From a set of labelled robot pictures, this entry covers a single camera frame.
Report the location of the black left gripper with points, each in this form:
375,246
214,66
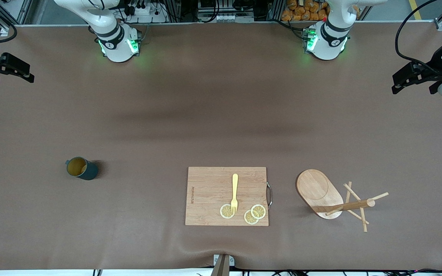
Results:
434,65

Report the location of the dark teal mug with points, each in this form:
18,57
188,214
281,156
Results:
88,172

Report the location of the wooden cup rack with pegs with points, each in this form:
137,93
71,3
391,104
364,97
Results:
315,188

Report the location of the brown table cover mat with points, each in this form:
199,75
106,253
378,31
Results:
90,122

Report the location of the white power strip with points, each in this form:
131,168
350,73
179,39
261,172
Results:
144,11

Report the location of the grey equipment with connectors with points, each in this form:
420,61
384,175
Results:
225,17

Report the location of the lemon slice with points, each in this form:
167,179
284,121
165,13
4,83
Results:
225,212
258,211
248,219

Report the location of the yellow plastic fork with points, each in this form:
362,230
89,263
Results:
235,184

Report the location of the wooden cutting board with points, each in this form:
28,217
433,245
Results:
209,191

